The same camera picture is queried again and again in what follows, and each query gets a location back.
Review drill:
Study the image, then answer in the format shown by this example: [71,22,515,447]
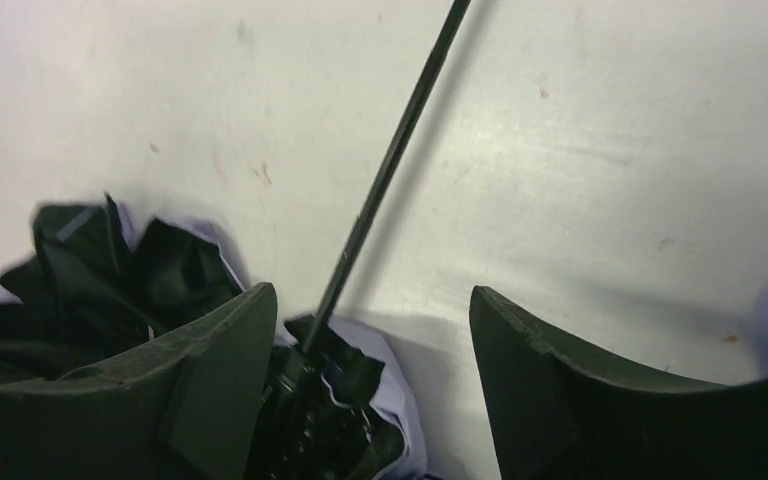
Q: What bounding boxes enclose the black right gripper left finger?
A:
[0,283,277,479]

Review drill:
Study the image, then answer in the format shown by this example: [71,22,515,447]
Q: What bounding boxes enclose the lavender folding umbrella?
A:
[0,1,469,479]

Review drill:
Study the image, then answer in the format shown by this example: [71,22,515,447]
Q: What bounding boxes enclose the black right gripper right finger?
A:
[469,286,768,479]

